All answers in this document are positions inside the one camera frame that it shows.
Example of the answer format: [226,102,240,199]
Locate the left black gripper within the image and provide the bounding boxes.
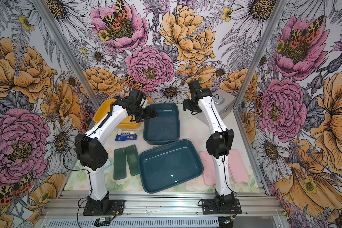
[130,105,158,123]

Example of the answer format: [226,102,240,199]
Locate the silver metal case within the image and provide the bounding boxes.
[197,87,236,131]

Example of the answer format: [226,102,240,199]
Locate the dark green pencil case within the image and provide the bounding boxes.
[114,148,127,181]
[125,145,140,176]

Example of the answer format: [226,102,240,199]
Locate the large teal plastic tray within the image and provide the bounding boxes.
[138,139,203,194]

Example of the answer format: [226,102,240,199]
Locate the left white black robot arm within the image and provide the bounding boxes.
[75,89,158,214]

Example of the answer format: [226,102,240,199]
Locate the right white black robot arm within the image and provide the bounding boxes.
[183,80,235,210]

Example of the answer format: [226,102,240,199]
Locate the left pink pencil case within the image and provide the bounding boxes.
[199,151,217,186]

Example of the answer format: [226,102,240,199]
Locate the pink pencil case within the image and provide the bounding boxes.
[199,151,217,186]
[228,149,249,184]

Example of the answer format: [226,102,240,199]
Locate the right pink pencil case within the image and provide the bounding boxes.
[228,149,249,184]

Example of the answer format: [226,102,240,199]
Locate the blue white gauze bandage pack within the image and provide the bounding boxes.
[115,129,137,142]

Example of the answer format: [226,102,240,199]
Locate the small teal plastic tray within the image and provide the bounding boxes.
[143,104,181,145]

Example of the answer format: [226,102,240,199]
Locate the yellow plastic tray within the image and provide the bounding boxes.
[93,99,141,130]

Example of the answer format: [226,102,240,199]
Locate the left aluminium corner post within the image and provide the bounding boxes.
[33,1,101,110]

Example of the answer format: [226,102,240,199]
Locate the aluminium corner post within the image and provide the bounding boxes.
[33,1,101,110]
[233,0,288,108]

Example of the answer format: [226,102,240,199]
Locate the aluminium front rail frame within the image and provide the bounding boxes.
[41,191,283,219]

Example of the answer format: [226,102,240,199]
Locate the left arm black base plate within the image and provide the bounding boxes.
[82,199,125,216]

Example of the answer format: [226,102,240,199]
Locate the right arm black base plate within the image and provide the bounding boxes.
[197,199,242,215]

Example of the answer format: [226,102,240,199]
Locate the white slotted cable duct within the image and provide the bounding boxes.
[39,217,219,228]

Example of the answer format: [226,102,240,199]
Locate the right aluminium corner post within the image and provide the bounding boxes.
[233,0,288,108]

